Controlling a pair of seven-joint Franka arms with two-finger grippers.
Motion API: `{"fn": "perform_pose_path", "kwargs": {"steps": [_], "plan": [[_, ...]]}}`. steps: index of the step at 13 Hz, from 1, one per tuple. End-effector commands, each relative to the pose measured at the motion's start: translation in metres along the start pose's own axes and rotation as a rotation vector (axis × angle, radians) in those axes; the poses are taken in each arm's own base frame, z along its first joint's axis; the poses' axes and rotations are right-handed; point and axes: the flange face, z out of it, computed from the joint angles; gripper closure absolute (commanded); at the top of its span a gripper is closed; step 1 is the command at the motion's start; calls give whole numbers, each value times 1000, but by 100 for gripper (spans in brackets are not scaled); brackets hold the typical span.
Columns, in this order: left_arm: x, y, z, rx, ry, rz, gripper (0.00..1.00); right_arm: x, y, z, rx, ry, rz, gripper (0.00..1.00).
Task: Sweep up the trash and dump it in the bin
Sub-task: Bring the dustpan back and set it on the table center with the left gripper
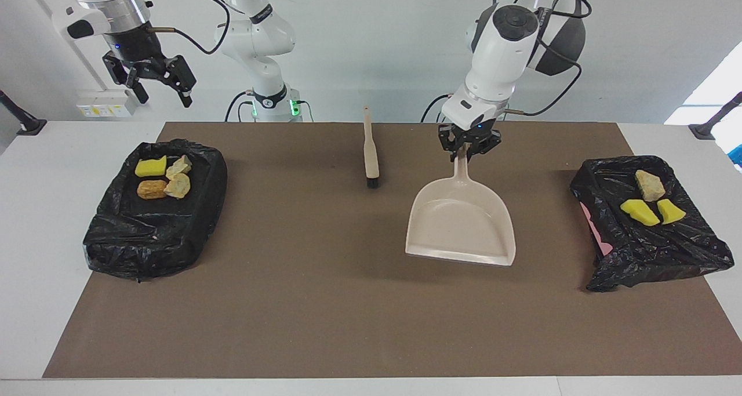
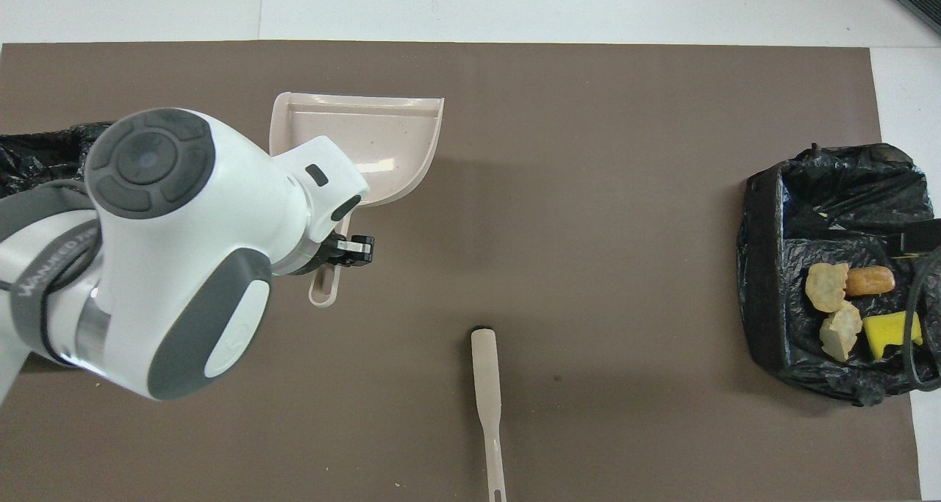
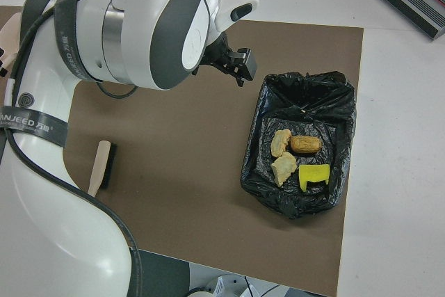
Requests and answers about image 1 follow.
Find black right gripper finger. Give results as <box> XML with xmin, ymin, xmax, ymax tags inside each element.
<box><xmin>157</xmin><ymin>55</ymin><xmax>197</xmax><ymax>108</ymax></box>
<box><xmin>103</xmin><ymin>53</ymin><xmax>150</xmax><ymax>104</ymax></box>

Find beige plastic dustpan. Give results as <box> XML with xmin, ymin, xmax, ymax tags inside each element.
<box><xmin>405</xmin><ymin>143</ymin><xmax>517</xmax><ymax>267</ymax></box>

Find beige hand brush black bristles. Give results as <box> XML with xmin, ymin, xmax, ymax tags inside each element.
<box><xmin>363</xmin><ymin>106</ymin><xmax>380</xmax><ymax>188</ymax></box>

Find pointed beige sponge piece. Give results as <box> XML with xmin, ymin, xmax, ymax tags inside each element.
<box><xmin>166</xmin><ymin>155</ymin><xmax>193</xmax><ymax>180</ymax></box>

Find notched yellow sponge piece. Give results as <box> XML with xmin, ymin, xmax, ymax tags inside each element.
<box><xmin>134</xmin><ymin>155</ymin><xmax>168</xmax><ymax>177</ymax></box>

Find oval beige sponge piece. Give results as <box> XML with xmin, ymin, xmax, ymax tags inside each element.
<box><xmin>164</xmin><ymin>173</ymin><xmax>191</xmax><ymax>199</ymax></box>

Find orange brown sponge piece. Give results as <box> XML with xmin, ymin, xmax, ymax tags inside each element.
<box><xmin>137</xmin><ymin>179</ymin><xmax>168</xmax><ymax>200</ymax></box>

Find curved yellow sponge piece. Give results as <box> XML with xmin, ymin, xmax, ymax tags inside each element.
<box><xmin>620</xmin><ymin>199</ymin><xmax>661</xmax><ymax>227</ymax></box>

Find jagged beige sponge piece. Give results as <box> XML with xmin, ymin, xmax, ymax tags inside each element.
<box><xmin>634</xmin><ymin>170</ymin><xmax>666</xmax><ymax>202</ymax></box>

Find yellow sponge with green pad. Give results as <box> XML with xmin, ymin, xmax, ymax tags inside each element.
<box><xmin>656</xmin><ymin>199</ymin><xmax>687</xmax><ymax>224</ymax></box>

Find pink plastic bin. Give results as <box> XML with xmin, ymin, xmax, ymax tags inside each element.
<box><xmin>581</xmin><ymin>202</ymin><xmax>613</xmax><ymax>256</ymax></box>

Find left black-lined bin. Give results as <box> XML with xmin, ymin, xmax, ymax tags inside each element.
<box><xmin>82</xmin><ymin>139</ymin><xmax>228</xmax><ymax>282</ymax></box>

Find black plastic trash bag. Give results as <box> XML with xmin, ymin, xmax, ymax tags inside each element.
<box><xmin>570</xmin><ymin>155</ymin><xmax>735</xmax><ymax>293</ymax></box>

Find brown table mat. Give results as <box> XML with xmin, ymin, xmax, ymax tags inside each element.
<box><xmin>42</xmin><ymin>122</ymin><xmax>742</xmax><ymax>379</ymax></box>

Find grey wall conduit pipe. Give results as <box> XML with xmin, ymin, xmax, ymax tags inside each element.
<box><xmin>22</xmin><ymin>0</ymin><xmax>108</xmax><ymax>92</ymax></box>

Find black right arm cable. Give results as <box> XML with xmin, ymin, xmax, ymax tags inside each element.
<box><xmin>145</xmin><ymin>0</ymin><xmax>232</xmax><ymax>56</ymax></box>

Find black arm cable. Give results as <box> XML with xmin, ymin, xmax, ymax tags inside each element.
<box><xmin>145</xmin><ymin>0</ymin><xmax>232</xmax><ymax>56</ymax></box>
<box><xmin>493</xmin><ymin>0</ymin><xmax>593</xmax><ymax>118</ymax></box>

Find white wall socket box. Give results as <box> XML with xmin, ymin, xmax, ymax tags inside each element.
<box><xmin>77</xmin><ymin>90</ymin><xmax>138</xmax><ymax>118</ymax></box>

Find black left base cable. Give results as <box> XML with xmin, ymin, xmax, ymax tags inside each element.
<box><xmin>420</xmin><ymin>93</ymin><xmax>461</xmax><ymax>122</ymax></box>

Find black base cable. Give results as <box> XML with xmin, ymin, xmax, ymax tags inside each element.
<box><xmin>420</xmin><ymin>93</ymin><xmax>461</xmax><ymax>122</ymax></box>
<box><xmin>225</xmin><ymin>90</ymin><xmax>256</xmax><ymax>122</ymax></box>

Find black right base cable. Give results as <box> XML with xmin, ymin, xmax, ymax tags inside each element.
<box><xmin>225</xmin><ymin>90</ymin><xmax>256</xmax><ymax>122</ymax></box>

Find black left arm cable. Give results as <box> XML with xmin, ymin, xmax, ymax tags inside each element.
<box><xmin>493</xmin><ymin>0</ymin><xmax>593</xmax><ymax>118</ymax></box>

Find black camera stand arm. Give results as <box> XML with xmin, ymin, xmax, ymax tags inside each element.
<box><xmin>689</xmin><ymin>92</ymin><xmax>742</xmax><ymax>140</ymax></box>
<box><xmin>0</xmin><ymin>89</ymin><xmax>48</xmax><ymax>136</ymax></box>

